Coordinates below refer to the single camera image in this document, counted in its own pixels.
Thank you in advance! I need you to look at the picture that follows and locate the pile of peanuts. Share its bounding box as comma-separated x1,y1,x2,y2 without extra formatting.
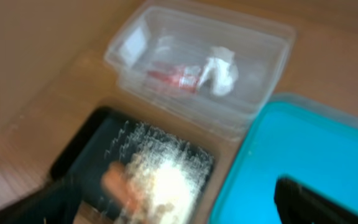
116,151,196,223

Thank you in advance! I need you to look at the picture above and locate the white tissue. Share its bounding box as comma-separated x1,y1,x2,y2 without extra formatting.
197,47,239,96

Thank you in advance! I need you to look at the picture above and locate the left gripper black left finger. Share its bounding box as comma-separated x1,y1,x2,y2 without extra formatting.
0,177,82,224

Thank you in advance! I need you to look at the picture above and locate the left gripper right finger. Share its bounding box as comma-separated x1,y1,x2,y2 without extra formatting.
274,177,358,224

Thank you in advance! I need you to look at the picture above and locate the clear plastic bin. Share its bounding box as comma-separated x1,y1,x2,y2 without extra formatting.
104,1,296,140

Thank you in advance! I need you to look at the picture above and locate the teal plastic tray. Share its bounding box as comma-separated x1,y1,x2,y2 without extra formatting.
209,93,358,223

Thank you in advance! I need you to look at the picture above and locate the black bin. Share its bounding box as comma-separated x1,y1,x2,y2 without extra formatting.
49,107,214,220

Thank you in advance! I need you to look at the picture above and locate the orange carrot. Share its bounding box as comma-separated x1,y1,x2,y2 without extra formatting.
101,162,142,214

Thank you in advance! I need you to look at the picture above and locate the red snack wrapper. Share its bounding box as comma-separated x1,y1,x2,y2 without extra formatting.
147,62,202,93

